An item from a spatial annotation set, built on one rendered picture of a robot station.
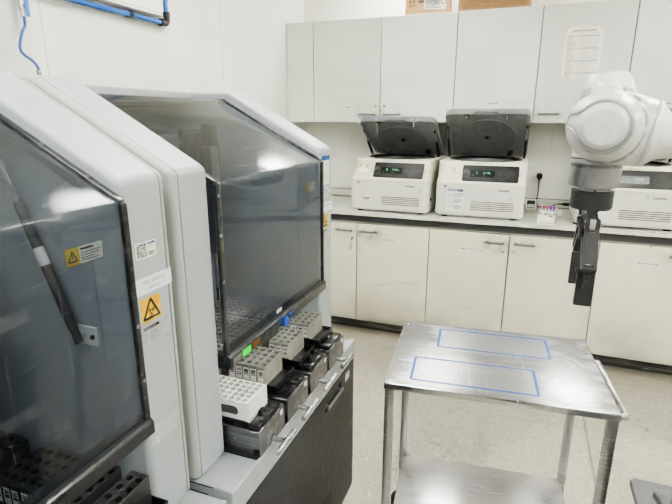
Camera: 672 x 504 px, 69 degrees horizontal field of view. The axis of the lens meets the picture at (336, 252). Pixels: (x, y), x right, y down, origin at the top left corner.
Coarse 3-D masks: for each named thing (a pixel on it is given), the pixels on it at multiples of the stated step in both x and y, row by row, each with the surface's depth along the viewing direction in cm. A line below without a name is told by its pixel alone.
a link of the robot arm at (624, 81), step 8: (600, 72) 87; (608, 72) 86; (616, 72) 86; (624, 72) 86; (584, 80) 90; (592, 80) 88; (600, 80) 86; (608, 80) 86; (616, 80) 85; (624, 80) 85; (632, 80) 86; (584, 88) 89; (592, 88) 87; (600, 88) 86; (608, 88) 86; (616, 88) 85; (624, 88) 85; (632, 88) 86; (576, 96) 91; (584, 96) 89
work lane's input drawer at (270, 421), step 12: (264, 408) 125; (276, 408) 127; (228, 420) 122; (240, 420) 121; (252, 420) 121; (264, 420) 121; (276, 420) 126; (228, 432) 121; (240, 432) 120; (252, 432) 119; (264, 432) 121; (276, 432) 127; (240, 444) 121; (252, 444) 120; (264, 444) 121
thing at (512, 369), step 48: (432, 336) 167; (480, 336) 167; (528, 336) 167; (384, 384) 138; (432, 384) 137; (480, 384) 137; (528, 384) 137; (576, 384) 137; (384, 432) 142; (384, 480) 146; (432, 480) 177; (480, 480) 177; (528, 480) 177
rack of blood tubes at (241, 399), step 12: (228, 384) 129; (240, 384) 128; (252, 384) 129; (264, 384) 128; (228, 396) 123; (240, 396) 124; (252, 396) 123; (264, 396) 127; (228, 408) 128; (240, 408) 120; (252, 408) 122
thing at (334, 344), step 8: (328, 336) 166; (336, 336) 168; (312, 344) 162; (320, 344) 165; (328, 344) 162; (336, 344) 165; (328, 352) 159; (336, 352) 166; (328, 360) 160; (336, 360) 166; (344, 360) 165
